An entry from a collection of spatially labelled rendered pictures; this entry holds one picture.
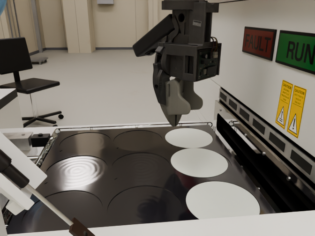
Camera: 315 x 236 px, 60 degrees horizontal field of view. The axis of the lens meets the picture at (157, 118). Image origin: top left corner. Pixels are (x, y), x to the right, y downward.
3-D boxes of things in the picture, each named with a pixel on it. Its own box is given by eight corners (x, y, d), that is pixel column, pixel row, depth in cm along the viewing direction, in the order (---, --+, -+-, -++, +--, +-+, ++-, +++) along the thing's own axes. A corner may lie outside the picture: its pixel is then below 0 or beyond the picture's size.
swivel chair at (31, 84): (70, 115, 329) (60, 36, 296) (54, 136, 274) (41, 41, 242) (20, 116, 327) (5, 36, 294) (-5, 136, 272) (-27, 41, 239)
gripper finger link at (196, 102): (195, 132, 48) (198, 80, 44) (169, 123, 51) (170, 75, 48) (205, 127, 50) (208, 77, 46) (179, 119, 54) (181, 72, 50)
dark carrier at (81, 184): (209, 127, 65) (209, 124, 65) (289, 235, 33) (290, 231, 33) (60, 133, 62) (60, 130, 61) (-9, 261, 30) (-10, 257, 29)
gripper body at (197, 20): (192, 87, 41) (197, -1, 36) (151, 78, 46) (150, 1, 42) (219, 78, 46) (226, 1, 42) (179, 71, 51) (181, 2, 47)
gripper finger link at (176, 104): (184, 138, 45) (186, 84, 42) (158, 129, 49) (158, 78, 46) (195, 132, 48) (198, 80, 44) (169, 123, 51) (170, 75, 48)
